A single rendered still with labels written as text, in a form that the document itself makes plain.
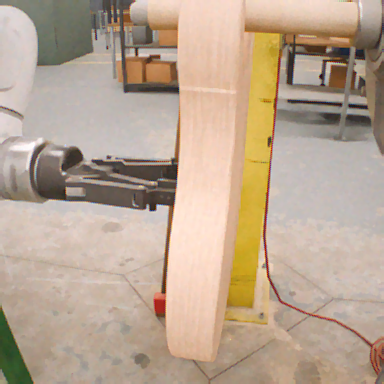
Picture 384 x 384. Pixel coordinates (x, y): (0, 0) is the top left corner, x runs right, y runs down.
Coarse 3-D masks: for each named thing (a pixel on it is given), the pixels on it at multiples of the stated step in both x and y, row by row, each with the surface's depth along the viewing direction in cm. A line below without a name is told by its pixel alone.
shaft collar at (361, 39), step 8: (360, 0) 28; (368, 0) 28; (376, 0) 28; (360, 8) 28; (368, 8) 28; (376, 8) 28; (360, 16) 28; (368, 16) 28; (376, 16) 28; (360, 24) 28; (368, 24) 28; (376, 24) 28; (360, 32) 29; (368, 32) 28; (376, 32) 28; (352, 40) 31; (360, 40) 29; (368, 40) 29; (376, 40) 29; (368, 48) 31
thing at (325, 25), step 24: (168, 0) 31; (264, 0) 30; (288, 0) 30; (312, 0) 29; (336, 0) 30; (168, 24) 32; (264, 24) 31; (288, 24) 30; (312, 24) 30; (336, 24) 29
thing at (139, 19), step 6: (138, 0) 32; (144, 0) 32; (132, 6) 32; (138, 6) 32; (144, 6) 32; (132, 12) 32; (138, 12) 32; (144, 12) 32; (132, 18) 33; (138, 18) 32; (144, 18) 32; (138, 24) 33; (144, 24) 33
